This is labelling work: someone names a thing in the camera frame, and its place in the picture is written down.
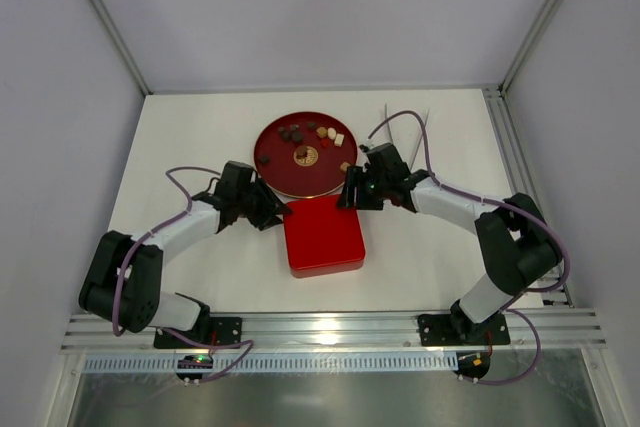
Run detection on red box lid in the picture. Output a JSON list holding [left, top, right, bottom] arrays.
[[283, 195, 366, 278]]

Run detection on metal tongs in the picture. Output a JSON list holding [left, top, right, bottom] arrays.
[[383, 115, 422, 169]]

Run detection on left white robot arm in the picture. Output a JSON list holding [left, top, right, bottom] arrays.
[[78, 161, 291, 348]]

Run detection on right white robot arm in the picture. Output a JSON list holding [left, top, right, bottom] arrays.
[[337, 143, 564, 345]]

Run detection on round brown chocolate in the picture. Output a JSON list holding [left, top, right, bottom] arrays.
[[295, 145, 309, 158]]

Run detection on round red plate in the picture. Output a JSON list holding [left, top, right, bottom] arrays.
[[253, 111, 359, 199]]

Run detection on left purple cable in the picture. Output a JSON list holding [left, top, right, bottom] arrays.
[[112, 165, 255, 382]]

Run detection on purple cable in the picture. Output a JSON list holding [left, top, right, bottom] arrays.
[[112, 165, 255, 382], [367, 109, 572, 386]]

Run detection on left black mount plate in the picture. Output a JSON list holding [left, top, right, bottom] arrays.
[[153, 315, 242, 349]]

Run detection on black mount plate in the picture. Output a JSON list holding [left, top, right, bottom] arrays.
[[153, 315, 242, 349], [417, 313, 459, 347]]

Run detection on right black mount plate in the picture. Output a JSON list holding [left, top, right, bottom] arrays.
[[417, 313, 459, 347]]

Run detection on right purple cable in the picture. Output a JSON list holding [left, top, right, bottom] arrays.
[[367, 109, 572, 386]]

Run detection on aluminium rail frame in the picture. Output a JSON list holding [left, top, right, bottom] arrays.
[[60, 307, 606, 374]]

